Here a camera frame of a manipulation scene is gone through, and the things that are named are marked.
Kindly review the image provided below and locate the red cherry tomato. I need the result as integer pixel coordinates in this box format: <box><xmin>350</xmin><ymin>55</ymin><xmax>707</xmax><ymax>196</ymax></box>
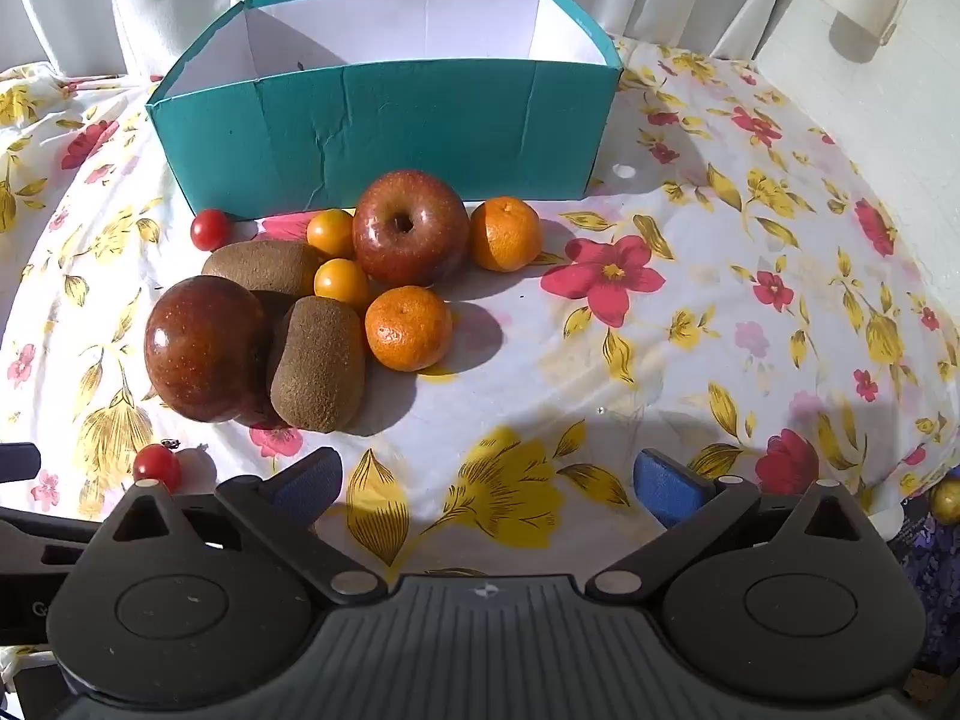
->
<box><xmin>133</xmin><ymin>444</ymin><xmax>182</xmax><ymax>494</ymax></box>
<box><xmin>190</xmin><ymin>209</ymin><xmax>230</xmax><ymax>251</ymax></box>

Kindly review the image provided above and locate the white curtain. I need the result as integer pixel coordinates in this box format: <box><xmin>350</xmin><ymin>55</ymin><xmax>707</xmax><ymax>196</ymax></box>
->
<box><xmin>0</xmin><ymin>0</ymin><xmax>826</xmax><ymax>81</ymax></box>

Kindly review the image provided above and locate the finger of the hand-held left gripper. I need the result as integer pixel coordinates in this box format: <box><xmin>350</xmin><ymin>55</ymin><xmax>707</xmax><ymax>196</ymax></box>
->
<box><xmin>0</xmin><ymin>506</ymin><xmax>102</xmax><ymax>567</ymax></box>
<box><xmin>0</xmin><ymin>444</ymin><xmax>43</xmax><ymax>482</ymax></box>

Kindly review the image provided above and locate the floral tablecloth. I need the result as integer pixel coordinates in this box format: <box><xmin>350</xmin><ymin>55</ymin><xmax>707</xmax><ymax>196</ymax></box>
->
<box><xmin>0</xmin><ymin>34</ymin><xmax>960</xmax><ymax>593</ymax></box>

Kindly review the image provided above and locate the dark patterned cloth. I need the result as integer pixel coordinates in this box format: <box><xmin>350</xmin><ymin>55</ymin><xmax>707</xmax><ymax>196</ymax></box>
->
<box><xmin>892</xmin><ymin>495</ymin><xmax>960</xmax><ymax>680</ymax></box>

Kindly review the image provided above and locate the white board panel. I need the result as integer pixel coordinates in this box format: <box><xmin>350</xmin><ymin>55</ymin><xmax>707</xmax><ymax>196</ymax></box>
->
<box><xmin>754</xmin><ymin>0</ymin><xmax>960</xmax><ymax>301</ymax></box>

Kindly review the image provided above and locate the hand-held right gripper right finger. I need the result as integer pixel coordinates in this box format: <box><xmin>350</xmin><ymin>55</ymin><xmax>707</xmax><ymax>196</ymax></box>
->
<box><xmin>585</xmin><ymin>448</ymin><xmax>881</xmax><ymax>607</ymax></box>

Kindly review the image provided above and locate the orange mandarin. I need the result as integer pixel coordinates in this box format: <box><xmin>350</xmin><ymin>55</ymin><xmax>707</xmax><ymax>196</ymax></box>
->
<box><xmin>469</xmin><ymin>196</ymin><xmax>543</xmax><ymax>272</ymax></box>
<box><xmin>365</xmin><ymin>286</ymin><xmax>454</xmax><ymax>372</ymax></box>

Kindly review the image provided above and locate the translucent tape strip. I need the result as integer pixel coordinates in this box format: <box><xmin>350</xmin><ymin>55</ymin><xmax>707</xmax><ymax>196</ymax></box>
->
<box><xmin>817</xmin><ymin>0</ymin><xmax>910</xmax><ymax>62</ymax></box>

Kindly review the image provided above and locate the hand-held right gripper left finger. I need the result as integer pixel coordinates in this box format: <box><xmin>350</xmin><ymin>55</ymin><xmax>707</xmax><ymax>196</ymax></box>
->
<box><xmin>94</xmin><ymin>448</ymin><xmax>386</xmax><ymax>608</ymax></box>

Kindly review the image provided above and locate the teal cardboard box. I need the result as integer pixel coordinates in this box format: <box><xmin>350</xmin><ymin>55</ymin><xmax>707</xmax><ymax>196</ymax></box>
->
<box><xmin>146</xmin><ymin>0</ymin><xmax>625</xmax><ymax>220</ymax></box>

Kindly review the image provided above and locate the brown kiwi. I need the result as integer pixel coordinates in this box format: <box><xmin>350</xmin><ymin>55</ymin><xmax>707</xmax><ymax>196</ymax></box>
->
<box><xmin>268</xmin><ymin>295</ymin><xmax>368</xmax><ymax>434</ymax></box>
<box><xmin>201</xmin><ymin>240</ymin><xmax>325</xmax><ymax>299</ymax></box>

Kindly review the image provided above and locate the dark red apple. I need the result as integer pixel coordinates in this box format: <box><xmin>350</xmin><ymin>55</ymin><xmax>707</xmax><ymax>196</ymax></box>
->
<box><xmin>144</xmin><ymin>275</ymin><xmax>272</xmax><ymax>423</ymax></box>

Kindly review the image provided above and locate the yellow cherry tomato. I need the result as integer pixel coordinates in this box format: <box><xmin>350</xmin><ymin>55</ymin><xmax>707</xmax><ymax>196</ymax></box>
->
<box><xmin>307</xmin><ymin>208</ymin><xmax>356</xmax><ymax>259</ymax></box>
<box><xmin>313</xmin><ymin>258</ymin><xmax>370</xmax><ymax>308</ymax></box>

